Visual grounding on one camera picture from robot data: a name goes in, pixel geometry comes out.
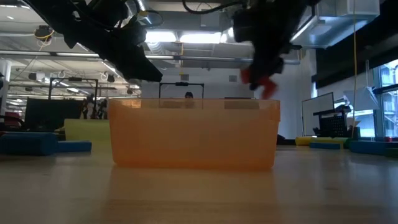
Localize black screen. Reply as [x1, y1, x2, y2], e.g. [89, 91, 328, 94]
[24, 97, 87, 132]

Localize grey ceiling pipe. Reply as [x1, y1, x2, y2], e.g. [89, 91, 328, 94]
[0, 50, 302, 65]

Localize yellow hanging cable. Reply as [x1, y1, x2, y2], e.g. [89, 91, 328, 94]
[351, 0, 358, 138]

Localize yellow cylinder block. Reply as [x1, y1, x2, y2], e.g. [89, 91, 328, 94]
[294, 136, 315, 147]

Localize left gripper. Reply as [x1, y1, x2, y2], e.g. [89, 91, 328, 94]
[67, 0, 163, 83]

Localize grey ceiling box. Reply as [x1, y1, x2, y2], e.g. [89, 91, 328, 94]
[200, 9, 223, 29]

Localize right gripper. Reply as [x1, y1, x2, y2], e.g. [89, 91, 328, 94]
[233, 6, 307, 91]

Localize ceiling light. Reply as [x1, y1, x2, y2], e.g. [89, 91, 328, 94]
[178, 31, 223, 44]
[145, 30, 178, 44]

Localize hanging cable reel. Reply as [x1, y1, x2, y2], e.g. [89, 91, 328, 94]
[33, 25, 55, 44]

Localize black perforated box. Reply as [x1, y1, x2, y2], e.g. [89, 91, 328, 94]
[312, 108, 351, 138]

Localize red arch block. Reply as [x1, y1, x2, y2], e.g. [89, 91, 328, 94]
[240, 67, 278, 100]

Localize whiteboard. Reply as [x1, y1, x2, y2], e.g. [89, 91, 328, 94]
[300, 91, 336, 137]

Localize orange plastic bin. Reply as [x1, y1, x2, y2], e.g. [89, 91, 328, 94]
[108, 98, 281, 172]

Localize rectangular metal air duct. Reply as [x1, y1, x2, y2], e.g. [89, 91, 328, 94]
[287, 0, 381, 50]

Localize yellow plastic bin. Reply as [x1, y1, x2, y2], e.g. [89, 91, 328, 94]
[63, 118, 111, 142]

